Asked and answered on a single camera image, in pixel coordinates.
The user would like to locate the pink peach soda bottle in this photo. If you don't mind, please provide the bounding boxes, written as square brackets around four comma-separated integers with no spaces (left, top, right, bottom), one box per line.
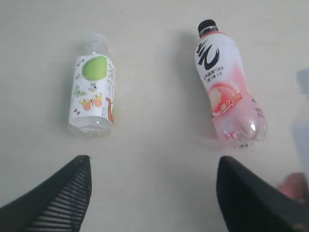
[194,19,267,147]

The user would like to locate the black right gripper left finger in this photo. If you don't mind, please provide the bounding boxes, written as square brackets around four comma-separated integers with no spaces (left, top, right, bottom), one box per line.
[0,155,92,232]

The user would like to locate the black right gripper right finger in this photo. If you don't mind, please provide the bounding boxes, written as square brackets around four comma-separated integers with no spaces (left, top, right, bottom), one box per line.
[216,156,309,232]

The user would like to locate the butterfly label clear bottle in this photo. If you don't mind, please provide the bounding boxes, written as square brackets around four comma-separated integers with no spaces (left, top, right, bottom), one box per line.
[68,34,116,136]

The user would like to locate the person's open hand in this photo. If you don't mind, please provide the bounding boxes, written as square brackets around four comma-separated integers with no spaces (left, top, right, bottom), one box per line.
[278,172,309,204]

